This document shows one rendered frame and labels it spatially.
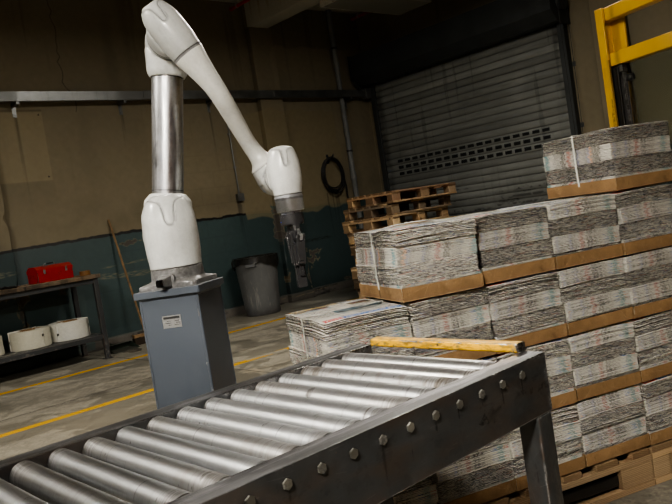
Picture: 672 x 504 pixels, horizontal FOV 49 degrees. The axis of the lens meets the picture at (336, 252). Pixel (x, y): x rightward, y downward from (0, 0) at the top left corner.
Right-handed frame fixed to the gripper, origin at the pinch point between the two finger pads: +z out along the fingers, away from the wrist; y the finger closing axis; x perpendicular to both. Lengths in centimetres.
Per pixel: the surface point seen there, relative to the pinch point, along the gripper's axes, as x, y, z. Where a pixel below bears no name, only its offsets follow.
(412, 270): -29.8, -18.7, 3.2
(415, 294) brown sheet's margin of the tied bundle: -29.2, -19.4, 10.6
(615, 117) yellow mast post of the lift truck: -168, 33, -40
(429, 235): -36.9, -19.8, -6.6
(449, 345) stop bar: -5, -78, 15
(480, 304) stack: -52, -18, 18
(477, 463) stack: -43, -18, 68
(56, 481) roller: 78, -99, 16
